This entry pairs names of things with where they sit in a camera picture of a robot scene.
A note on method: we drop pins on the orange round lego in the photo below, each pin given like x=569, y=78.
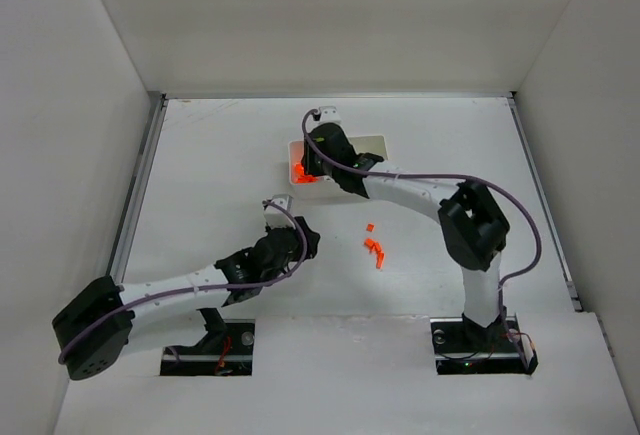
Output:
x=299, y=170

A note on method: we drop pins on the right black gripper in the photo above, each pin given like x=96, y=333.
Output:
x=316, y=153

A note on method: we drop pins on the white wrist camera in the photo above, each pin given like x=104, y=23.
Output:
x=277, y=212
x=326, y=114

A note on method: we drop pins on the white three-compartment container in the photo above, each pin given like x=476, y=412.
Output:
x=324, y=188

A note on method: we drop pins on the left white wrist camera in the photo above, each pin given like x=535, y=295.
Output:
x=277, y=212

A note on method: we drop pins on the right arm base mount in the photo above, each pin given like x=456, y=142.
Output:
x=462, y=349

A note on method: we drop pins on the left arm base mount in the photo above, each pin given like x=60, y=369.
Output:
x=224, y=350

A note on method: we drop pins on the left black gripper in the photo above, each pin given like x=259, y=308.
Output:
x=304, y=234

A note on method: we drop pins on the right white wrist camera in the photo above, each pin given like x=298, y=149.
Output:
x=326, y=114

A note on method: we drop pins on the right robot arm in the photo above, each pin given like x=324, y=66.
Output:
x=473, y=226

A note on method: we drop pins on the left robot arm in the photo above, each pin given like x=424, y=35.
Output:
x=107, y=320

